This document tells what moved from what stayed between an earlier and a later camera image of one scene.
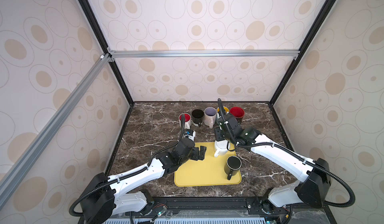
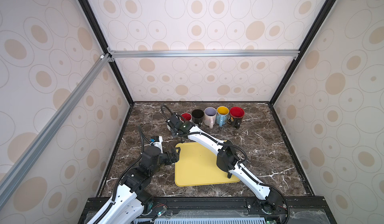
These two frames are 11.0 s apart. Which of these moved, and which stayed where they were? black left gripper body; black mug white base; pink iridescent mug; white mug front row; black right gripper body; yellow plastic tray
Moved: black left gripper body; black right gripper body
Stayed: white mug front row; yellow plastic tray; black mug white base; pink iridescent mug
